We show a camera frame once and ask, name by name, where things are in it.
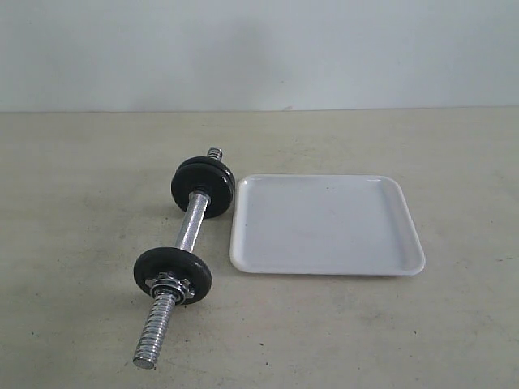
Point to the chrome threaded dumbbell bar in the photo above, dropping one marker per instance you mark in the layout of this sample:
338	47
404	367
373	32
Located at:
153	334

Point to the white rectangular plastic tray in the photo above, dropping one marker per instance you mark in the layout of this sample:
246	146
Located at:
324	224

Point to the chrome collar nut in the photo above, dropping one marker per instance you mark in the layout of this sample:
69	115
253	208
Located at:
167	285

